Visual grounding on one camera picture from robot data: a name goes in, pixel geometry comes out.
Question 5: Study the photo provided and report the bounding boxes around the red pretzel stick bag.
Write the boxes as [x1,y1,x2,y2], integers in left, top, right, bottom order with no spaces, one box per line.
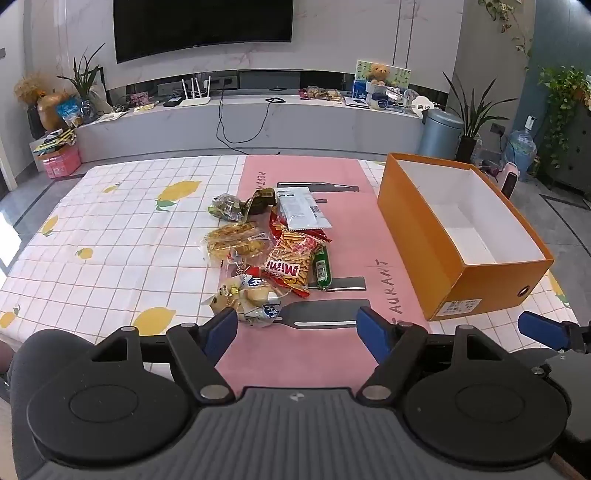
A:
[261,228,324,299]

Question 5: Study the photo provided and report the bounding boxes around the pile of small wrapped sweets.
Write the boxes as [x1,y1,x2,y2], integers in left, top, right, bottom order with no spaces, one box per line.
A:
[299,86,343,102]

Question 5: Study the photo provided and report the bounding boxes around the white router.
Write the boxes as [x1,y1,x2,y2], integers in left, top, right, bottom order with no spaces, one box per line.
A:
[178,77,213,108]

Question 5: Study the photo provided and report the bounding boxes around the silver white snack packet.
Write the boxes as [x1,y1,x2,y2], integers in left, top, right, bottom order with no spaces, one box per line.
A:
[276,186,334,232]

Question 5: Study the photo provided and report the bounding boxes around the blue snack bag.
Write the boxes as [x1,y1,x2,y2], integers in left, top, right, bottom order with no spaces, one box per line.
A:
[57,101,84,128]

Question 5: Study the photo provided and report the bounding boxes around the dried yellow flowers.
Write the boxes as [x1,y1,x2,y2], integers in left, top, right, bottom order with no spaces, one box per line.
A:
[14,74,48,108]

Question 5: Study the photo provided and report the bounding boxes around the long-leaf plant in black pot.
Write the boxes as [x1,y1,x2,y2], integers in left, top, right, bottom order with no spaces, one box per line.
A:
[441,71,519,163]

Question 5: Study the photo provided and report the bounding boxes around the clear green snack packet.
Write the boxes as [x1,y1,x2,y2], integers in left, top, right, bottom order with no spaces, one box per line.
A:
[208,194,246,221]

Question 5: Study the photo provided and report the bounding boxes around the dark olive snack packet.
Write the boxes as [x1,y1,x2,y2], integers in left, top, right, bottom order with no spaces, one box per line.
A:
[242,186,278,219]

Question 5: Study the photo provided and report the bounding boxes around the dark grey cabinet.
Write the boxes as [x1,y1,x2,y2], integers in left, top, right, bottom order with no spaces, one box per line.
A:
[544,69,591,195]

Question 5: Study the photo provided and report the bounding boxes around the pink storage box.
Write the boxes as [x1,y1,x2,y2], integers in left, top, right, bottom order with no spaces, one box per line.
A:
[36,146,83,180]

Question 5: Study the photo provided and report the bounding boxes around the white blue bread packet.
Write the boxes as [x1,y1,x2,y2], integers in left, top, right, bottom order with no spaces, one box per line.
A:
[202,272,284,329]

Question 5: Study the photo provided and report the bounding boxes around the black vase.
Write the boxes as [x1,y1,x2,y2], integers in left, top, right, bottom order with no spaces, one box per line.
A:
[27,106,45,140]

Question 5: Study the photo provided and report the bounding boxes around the orange gourd vase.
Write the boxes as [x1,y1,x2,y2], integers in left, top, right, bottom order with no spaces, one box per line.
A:
[37,92,71,131]

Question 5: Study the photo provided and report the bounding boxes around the long grey television console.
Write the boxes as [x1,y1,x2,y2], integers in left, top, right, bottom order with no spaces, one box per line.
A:
[74,69,451,165]

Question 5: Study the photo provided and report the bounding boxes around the black cable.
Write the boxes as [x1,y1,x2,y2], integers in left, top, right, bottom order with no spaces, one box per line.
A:
[215,88,283,156]

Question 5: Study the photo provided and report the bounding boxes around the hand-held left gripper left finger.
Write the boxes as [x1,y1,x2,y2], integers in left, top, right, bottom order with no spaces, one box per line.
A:
[90,307,239,406]

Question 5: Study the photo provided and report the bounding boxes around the hanging green vine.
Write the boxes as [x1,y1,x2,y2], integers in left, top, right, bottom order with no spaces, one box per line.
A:
[477,0,533,71]

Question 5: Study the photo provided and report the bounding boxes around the pink space heater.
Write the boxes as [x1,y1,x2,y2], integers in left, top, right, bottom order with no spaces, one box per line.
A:
[501,161,522,199]

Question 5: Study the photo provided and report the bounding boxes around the black wall television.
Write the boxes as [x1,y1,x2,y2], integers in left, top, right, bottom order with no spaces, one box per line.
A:
[113,0,295,65]

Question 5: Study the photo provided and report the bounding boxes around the blue pedal trash can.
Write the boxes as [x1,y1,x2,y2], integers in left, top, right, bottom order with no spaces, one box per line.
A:
[417,108,465,162]

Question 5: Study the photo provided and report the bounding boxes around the lemon print checked tablecloth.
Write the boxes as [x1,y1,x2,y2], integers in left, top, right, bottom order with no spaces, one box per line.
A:
[0,154,581,402]

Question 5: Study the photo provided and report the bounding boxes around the pink printed mat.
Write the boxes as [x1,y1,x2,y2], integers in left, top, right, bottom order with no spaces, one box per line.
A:
[216,155,435,400]

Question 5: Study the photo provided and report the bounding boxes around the stack of yellow black booklets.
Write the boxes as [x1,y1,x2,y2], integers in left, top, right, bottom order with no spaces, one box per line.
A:
[31,128,77,156]

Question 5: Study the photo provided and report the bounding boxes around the green sausage packet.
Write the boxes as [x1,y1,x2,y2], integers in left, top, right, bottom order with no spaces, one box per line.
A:
[313,246,334,291]

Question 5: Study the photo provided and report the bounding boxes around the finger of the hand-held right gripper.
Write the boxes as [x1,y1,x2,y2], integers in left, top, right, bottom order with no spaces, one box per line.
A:
[517,311,591,354]

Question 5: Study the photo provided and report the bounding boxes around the green ivy plant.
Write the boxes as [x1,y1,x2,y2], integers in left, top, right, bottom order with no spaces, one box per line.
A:
[537,66,591,172]

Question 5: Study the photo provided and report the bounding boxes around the orange cardboard box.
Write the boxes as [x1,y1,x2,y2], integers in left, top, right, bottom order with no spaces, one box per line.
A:
[378,153,555,322]

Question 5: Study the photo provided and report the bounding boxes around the blue water jug with pump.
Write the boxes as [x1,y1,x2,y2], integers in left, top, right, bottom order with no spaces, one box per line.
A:
[503,115,539,175]

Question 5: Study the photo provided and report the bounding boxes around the clear packet of yellow cakes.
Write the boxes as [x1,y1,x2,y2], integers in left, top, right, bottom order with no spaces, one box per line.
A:
[204,222,272,267]

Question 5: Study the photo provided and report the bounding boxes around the green plant in glass vase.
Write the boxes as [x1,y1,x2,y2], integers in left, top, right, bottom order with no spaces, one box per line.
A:
[57,43,107,113]

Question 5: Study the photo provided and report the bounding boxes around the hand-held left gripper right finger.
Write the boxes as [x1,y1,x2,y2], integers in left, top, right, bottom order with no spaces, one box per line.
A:
[355,305,509,401]

